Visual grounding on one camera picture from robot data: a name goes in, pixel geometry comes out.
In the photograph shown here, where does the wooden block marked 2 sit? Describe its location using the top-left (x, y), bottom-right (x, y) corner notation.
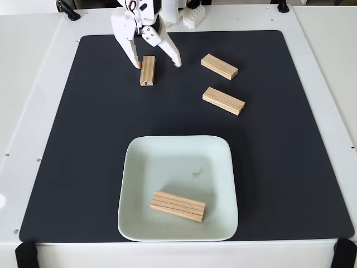
top-left (138, 55), bottom-right (156, 87)

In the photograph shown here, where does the wooden block marked 3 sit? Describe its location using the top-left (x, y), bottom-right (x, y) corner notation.
top-left (200, 53), bottom-right (239, 81)

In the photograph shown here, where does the grooved wooden block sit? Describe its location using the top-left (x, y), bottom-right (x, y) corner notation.
top-left (202, 87), bottom-right (246, 117)
top-left (149, 190), bottom-right (206, 223)

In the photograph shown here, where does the pale green square plate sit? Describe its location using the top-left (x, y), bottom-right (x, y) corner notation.
top-left (117, 135), bottom-right (239, 242)

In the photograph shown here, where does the black table mat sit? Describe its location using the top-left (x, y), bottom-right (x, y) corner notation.
top-left (18, 30), bottom-right (355, 243)

